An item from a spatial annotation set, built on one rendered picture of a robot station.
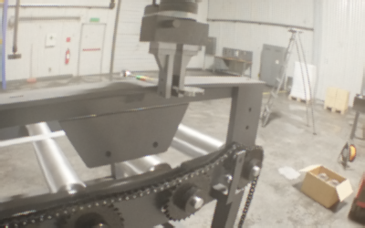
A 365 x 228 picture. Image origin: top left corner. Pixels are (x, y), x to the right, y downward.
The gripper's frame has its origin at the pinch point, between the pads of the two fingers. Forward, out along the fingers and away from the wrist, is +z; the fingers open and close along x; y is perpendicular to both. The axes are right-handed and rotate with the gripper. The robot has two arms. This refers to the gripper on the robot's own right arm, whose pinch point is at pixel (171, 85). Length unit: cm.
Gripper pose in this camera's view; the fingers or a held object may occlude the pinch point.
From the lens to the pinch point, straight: 47.8
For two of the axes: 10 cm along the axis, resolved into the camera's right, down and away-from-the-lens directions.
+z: -0.8, 9.6, 2.6
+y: 6.6, 2.5, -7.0
